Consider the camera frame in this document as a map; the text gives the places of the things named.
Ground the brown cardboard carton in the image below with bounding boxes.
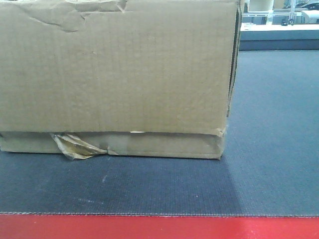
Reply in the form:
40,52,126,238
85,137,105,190
0,0,243,159

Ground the dark grey conveyor belt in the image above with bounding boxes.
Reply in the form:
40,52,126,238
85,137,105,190
0,50,319,217

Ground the red conveyor edge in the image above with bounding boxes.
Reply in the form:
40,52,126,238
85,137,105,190
0,215,319,239

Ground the white background table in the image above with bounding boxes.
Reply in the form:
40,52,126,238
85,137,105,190
240,24,319,41

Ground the grey conveyor side rail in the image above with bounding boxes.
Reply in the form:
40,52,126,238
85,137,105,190
239,39,319,51

